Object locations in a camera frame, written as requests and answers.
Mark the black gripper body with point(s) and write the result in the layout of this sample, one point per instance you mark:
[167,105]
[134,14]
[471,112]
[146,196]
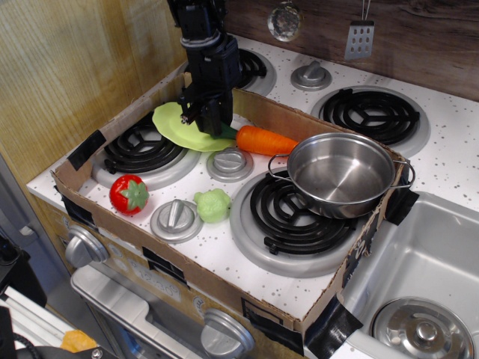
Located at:
[218,40]

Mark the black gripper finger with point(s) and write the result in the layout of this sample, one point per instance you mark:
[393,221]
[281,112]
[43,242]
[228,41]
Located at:
[190,112]
[216,114]

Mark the orange toy carrot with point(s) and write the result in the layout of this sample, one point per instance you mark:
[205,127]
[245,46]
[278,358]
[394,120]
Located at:
[256,140]

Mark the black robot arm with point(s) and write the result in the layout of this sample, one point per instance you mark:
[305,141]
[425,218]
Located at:
[198,20]

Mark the light green plastic plate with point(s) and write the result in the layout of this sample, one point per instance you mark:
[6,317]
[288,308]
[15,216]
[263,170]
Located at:
[167,120]

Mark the back left black burner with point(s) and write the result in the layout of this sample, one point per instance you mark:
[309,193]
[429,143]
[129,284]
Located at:
[254,67]

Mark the black burner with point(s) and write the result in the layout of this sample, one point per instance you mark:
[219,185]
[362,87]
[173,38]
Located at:
[143,151]
[275,230]
[387,116]
[254,67]

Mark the grey centre stove knob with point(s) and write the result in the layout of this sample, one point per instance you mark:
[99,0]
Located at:
[230,165]

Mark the grey stove knob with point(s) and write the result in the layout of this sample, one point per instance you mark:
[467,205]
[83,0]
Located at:
[176,221]
[230,165]
[312,77]

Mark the front left black burner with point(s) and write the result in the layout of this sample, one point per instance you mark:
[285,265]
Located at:
[143,151]

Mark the hanging metal strainer spoon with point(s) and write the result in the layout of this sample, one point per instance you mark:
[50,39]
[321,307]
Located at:
[285,21]

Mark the green toy lettuce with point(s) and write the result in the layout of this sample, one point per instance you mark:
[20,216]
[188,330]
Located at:
[213,206]

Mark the red toy strawberry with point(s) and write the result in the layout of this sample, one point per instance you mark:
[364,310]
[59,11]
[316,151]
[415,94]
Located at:
[129,194]

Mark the grey back stove knob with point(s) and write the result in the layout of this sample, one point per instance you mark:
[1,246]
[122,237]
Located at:
[312,77]

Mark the grey front stove knob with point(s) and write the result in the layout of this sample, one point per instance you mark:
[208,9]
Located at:
[176,221]

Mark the front right black burner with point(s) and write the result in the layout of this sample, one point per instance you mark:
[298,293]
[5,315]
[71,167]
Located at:
[275,230]

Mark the stainless steel pot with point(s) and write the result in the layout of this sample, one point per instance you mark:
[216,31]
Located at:
[345,175]

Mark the brown cardboard fence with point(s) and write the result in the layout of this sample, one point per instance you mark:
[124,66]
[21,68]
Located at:
[219,271]

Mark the hanging metal slotted spatula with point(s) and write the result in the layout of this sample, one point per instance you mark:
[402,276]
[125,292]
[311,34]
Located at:
[360,36]

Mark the back right black burner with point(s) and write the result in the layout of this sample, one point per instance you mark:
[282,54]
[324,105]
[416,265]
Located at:
[387,116]

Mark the left silver oven dial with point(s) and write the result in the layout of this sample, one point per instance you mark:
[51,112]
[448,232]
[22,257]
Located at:
[84,248]

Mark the silver oven dial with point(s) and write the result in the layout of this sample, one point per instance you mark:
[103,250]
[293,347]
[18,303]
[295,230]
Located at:
[84,248]
[224,337]

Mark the right silver oven dial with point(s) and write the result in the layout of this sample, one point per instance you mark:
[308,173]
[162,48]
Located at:
[224,337]

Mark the orange yellow cloth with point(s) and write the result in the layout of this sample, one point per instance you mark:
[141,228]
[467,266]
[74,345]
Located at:
[77,341]

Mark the grey sink basin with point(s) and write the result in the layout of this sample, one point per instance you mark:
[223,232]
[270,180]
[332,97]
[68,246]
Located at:
[432,253]

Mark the steel pot lid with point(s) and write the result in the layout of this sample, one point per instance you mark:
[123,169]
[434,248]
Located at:
[421,328]

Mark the silver oven door handle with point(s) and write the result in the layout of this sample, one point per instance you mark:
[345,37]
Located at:
[128,310]

